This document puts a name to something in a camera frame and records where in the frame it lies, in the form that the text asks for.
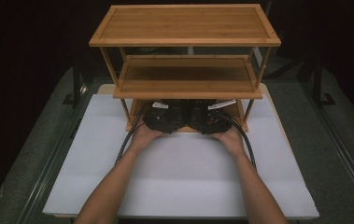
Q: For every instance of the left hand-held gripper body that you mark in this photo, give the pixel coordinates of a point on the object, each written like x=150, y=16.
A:
x=160, y=119

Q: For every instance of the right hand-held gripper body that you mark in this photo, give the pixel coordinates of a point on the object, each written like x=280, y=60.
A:
x=213, y=121

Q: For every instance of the wooden three-tier shoe rack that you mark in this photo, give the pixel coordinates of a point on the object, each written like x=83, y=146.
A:
x=184, y=25

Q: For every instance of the person's left hand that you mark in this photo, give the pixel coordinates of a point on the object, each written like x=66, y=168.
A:
x=145, y=137

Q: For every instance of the person's right hand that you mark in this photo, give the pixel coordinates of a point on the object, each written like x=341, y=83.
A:
x=230, y=141

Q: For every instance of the white table mat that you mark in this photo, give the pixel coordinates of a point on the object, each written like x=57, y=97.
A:
x=184, y=174

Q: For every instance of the black metal stand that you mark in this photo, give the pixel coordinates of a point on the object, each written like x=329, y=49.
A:
x=76, y=84
x=319, y=84

